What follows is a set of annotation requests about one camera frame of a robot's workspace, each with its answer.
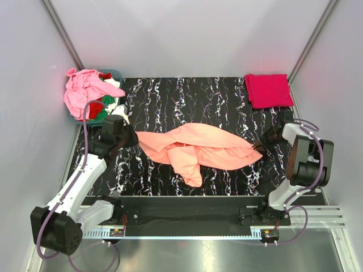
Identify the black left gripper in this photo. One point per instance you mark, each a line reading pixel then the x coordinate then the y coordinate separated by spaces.
pixel 134 139

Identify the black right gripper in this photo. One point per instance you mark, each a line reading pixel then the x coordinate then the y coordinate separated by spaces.
pixel 265 144

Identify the salmon orange t-shirt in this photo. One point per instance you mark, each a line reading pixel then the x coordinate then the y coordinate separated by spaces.
pixel 193 145

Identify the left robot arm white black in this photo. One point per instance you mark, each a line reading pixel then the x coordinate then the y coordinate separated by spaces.
pixel 73 192

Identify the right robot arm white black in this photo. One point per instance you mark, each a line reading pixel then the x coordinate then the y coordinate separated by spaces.
pixel 309 163

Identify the green garment in basket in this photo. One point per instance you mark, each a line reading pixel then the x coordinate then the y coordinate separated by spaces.
pixel 106 102

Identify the red garment in basket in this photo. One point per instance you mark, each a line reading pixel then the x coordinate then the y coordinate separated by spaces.
pixel 96 110

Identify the folded magenta t-shirt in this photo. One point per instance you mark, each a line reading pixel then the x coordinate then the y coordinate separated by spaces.
pixel 268 91

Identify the white garment in basket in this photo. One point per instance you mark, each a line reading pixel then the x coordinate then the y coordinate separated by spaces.
pixel 113 83

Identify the teal laundry basket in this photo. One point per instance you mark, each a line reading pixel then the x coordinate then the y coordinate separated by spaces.
pixel 117 76

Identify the light pink t-shirt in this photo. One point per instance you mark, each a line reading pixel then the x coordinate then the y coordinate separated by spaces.
pixel 84 86

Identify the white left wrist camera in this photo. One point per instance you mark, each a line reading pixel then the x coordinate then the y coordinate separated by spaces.
pixel 121 110

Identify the left corner aluminium post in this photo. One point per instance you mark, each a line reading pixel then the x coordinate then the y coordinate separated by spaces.
pixel 62 32

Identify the corner aluminium post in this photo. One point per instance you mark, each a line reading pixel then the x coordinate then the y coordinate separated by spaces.
pixel 62 32
pixel 317 31

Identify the aluminium frame rail front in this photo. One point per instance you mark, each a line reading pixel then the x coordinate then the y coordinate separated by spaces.
pixel 309 217

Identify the right corner aluminium post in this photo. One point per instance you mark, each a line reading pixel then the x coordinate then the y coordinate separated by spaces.
pixel 317 31

